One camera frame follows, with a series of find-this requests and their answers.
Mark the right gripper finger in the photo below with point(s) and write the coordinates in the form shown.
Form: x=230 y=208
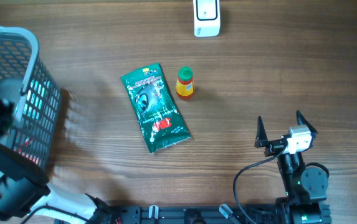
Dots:
x=302 y=121
x=261 y=139

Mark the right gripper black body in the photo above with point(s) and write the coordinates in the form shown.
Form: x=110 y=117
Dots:
x=274 y=147

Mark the red sauce bottle green cap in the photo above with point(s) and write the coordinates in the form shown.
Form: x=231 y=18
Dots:
x=185 y=84

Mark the green 3M gloves packet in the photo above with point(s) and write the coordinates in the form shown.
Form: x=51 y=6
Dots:
x=161 y=123

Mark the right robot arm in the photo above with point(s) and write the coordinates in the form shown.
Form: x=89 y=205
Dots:
x=305 y=184

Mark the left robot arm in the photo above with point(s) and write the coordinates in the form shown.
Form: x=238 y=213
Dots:
x=25 y=189

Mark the white barcode scanner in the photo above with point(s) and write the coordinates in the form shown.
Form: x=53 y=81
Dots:
x=207 y=18

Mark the grey mesh shopping basket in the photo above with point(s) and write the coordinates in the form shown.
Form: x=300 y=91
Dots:
x=26 y=82

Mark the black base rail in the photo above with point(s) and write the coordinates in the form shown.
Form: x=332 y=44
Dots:
x=256 y=213

